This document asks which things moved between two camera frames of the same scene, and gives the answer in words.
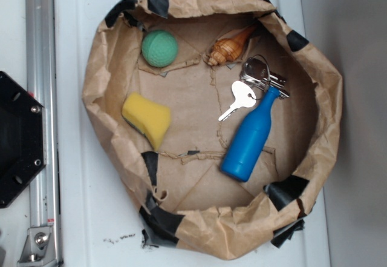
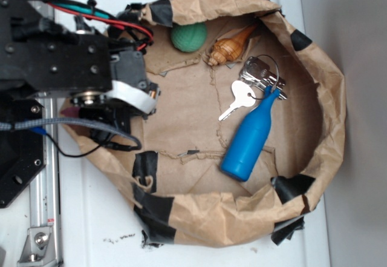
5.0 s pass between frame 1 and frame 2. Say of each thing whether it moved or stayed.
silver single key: stayed
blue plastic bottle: stayed
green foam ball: moved
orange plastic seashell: stayed
